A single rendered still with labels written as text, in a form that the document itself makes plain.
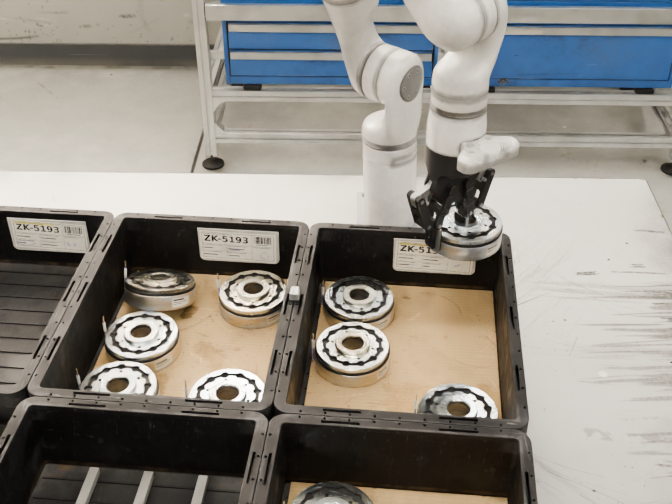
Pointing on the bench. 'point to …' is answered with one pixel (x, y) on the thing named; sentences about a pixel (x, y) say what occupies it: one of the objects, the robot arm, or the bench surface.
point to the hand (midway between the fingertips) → (447, 232)
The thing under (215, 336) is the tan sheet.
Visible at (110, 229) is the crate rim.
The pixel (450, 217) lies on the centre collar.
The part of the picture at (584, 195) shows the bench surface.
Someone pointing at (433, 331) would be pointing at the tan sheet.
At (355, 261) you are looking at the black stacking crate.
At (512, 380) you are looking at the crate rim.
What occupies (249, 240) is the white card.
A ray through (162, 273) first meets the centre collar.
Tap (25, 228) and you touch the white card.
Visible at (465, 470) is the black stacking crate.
